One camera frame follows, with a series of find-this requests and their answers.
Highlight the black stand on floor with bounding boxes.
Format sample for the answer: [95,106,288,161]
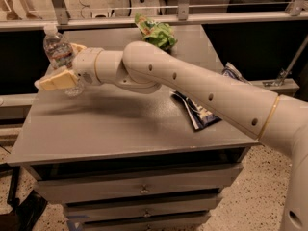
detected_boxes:
[0,144,50,231]

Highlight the bottom grey drawer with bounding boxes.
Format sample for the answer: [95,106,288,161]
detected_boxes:
[83,212,209,231]

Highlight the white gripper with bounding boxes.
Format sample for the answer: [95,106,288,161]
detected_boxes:
[34,43,103,90]

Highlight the clear plastic water bottle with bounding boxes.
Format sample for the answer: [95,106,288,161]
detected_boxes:
[43,23,85,97]

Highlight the person's legs in background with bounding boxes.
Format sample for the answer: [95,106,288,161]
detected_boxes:
[0,0,42,21]

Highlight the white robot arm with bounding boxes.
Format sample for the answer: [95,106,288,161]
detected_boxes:
[35,41,308,231]

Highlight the blue kettle chip bag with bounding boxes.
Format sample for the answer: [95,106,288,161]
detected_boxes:
[171,63,250,131]

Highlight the grey drawer cabinet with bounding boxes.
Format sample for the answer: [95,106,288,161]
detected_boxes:
[7,24,265,231]

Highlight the grey drawer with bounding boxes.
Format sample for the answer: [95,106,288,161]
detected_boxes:
[64,194,222,223]
[83,212,209,231]
[35,163,243,204]

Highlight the top grey drawer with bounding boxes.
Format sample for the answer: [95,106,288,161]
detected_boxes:
[35,163,243,204]

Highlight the middle grey drawer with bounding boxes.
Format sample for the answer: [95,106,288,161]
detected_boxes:
[64,194,222,223]

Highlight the green chip bag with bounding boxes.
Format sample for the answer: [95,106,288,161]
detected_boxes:
[135,13,177,51]

